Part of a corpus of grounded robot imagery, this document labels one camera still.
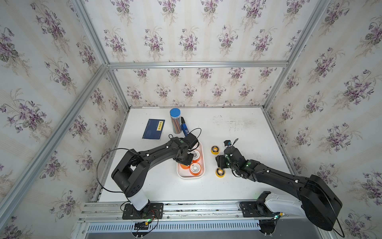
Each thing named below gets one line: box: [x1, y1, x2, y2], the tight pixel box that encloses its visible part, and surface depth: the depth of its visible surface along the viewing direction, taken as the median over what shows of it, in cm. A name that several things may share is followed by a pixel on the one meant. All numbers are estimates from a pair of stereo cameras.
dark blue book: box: [141, 118, 166, 141], surface depth 107 cm
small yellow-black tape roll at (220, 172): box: [215, 167, 226, 179], surface depth 87 cm
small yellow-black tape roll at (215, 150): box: [210, 145, 220, 155], surface depth 97 cm
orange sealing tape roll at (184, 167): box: [180, 163, 191, 170], surface depth 89 cm
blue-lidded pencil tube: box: [169, 108, 183, 134], surface depth 94 cm
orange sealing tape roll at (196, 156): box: [191, 149, 201, 163], surface depth 90 cm
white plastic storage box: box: [176, 141, 206, 180], surface depth 88 cm
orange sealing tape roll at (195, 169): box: [189, 162, 202, 176], surface depth 87 cm
